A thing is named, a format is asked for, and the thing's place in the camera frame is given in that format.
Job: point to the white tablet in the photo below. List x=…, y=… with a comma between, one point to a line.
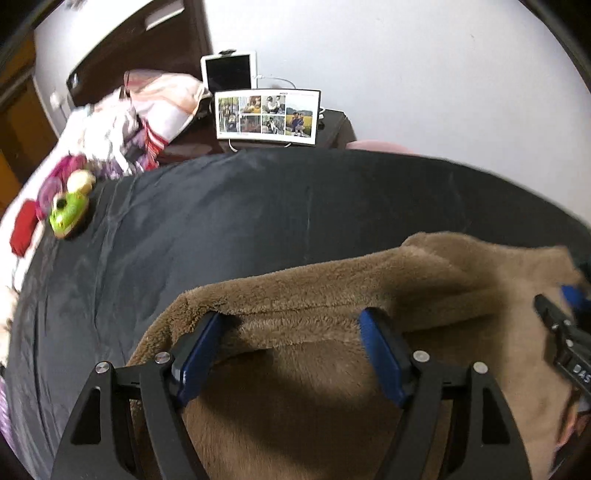
x=228, y=74

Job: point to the white bed sheet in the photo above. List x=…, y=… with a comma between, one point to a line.
x=25, y=189

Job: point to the dark wooden nightstand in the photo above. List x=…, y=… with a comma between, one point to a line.
x=334, y=129

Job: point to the magenta cloth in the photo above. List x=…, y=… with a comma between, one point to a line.
x=55, y=180

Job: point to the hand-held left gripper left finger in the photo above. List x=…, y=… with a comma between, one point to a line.
x=198, y=357

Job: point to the pink cloth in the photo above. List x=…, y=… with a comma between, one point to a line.
x=378, y=146

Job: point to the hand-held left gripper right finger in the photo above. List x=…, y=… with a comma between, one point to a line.
x=383, y=357

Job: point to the person's right hand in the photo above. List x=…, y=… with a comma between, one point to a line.
x=567, y=427

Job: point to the wooden wardrobe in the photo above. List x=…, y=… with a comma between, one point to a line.
x=23, y=115

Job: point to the brown fleece garment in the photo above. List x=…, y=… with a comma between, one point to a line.
x=323, y=300

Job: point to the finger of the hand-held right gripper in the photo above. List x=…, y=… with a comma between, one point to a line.
x=549, y=311
x=572, y=299

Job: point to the green plush toy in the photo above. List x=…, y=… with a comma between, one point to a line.
x=69, y=213

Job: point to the dark wooden headboard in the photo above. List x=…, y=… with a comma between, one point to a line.
x=152, y=50

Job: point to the dark grey bed cover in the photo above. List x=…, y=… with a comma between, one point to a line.
x=231, y=207

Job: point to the patterned crumpled quilt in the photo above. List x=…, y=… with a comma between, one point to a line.
x=111, y=134

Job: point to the red cloth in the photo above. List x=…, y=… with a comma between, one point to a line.
x=23, y=228

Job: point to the white wall switch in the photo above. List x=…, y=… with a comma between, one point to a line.
x=57, y=100

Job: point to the photo collage display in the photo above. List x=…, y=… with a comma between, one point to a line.
x=268, y=115

